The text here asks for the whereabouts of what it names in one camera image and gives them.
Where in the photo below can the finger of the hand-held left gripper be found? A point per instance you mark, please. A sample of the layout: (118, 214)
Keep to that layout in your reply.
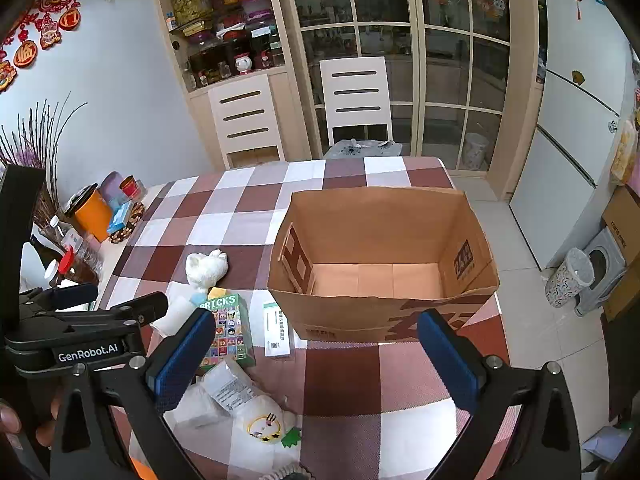
(75, 294)
(135, 310)

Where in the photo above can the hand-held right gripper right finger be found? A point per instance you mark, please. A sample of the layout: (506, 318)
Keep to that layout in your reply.
(447, 365)

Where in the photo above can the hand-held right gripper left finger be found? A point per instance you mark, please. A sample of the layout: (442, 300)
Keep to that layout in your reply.
(182, 360)

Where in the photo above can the white plastic packet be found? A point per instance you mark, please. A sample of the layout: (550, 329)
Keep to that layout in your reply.
(172, 317)

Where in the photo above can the colourful toy brick box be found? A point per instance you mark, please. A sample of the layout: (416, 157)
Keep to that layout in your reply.
(232, 330)

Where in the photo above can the yellow block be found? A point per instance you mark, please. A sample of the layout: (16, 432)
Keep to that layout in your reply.
(217, 293)

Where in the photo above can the white plush toy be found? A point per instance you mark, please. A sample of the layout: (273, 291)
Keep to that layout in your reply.
(205, 270)

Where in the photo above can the brown cardboard box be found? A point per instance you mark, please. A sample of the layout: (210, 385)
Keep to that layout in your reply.
(370, 310)

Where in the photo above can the white medicine box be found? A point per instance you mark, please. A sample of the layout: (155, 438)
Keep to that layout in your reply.
(277, 327)

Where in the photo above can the purple container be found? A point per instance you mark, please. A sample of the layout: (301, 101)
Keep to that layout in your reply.
(111, 185)

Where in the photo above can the person's left hand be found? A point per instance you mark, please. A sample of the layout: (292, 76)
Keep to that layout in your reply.
(7, 417)

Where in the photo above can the white-capped jar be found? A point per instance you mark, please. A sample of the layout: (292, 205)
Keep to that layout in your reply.
(51, 273)

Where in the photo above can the red-capped bottle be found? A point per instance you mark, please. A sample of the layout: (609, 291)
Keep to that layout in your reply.
(65, 262)

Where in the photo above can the soft white tissue packet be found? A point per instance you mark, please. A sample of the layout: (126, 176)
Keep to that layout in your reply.
(192, 412)

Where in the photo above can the white labelled packet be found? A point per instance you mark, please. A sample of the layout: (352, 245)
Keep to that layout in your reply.
(230, 385)

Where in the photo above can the orange canister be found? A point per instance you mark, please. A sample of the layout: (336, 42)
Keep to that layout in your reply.
(92, 215)

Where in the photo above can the blue tissue box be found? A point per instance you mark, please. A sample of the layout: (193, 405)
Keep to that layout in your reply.
(120, 216)

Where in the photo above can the white embroidered plush pouch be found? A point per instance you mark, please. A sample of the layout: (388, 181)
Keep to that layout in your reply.
(262, 427)

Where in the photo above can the red tin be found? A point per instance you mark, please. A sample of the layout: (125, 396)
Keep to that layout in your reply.
(131, 187)

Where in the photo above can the patterned trash bin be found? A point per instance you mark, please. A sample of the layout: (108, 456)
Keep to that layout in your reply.
(567, 280)

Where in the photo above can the checked tablecloth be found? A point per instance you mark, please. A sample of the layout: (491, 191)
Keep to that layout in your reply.
(235, 200)

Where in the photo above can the dried branches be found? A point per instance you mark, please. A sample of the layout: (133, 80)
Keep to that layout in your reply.
(30, 145)

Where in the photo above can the grey plastic stool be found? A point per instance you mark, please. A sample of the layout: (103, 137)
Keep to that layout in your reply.
(605, 265)

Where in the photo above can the plain cardboard box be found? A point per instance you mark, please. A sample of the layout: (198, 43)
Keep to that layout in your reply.
(625, 292)

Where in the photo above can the white bin behind glass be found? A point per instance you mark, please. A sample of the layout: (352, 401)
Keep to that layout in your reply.
(475, 152)

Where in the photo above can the white slatted chair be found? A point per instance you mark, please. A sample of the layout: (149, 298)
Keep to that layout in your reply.
(356, 90)
(245, 120)

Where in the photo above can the cardboard box with print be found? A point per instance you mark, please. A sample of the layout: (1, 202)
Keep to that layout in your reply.
(622, 220)

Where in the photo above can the grey patterned seat cushion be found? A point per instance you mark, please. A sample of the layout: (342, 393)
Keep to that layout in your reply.
(362, 149)

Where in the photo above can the white refrigerator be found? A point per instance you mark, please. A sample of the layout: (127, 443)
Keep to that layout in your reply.
(575, 135)

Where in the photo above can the yellow hanging bag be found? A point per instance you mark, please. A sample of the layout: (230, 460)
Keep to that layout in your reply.
(625, 152)

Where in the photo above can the wooden display cabinet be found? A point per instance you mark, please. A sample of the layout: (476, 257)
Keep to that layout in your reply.
(225, 25)

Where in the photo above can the glass-paned sliding door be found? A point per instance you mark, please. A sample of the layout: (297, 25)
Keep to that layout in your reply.
(415, 60)

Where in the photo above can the jar with yellow contents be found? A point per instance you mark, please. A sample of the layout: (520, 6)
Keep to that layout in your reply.
(192, 5)

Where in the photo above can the gold fridge magnet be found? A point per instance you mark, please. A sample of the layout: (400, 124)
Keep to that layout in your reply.
(579, 77)

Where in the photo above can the red wall decoration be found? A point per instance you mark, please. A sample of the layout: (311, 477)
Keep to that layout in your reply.
(45, 25)

